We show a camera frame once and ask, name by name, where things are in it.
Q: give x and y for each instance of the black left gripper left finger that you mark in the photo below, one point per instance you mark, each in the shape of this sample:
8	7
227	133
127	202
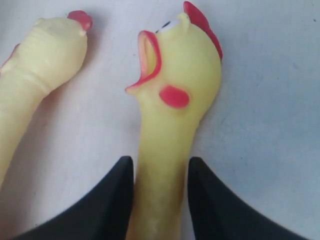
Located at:
102	214

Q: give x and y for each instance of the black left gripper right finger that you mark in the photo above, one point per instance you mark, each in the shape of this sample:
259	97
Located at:
219	214

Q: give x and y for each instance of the yellow rubber chicken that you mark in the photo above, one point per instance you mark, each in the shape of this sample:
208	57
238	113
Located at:
52	53
180	76

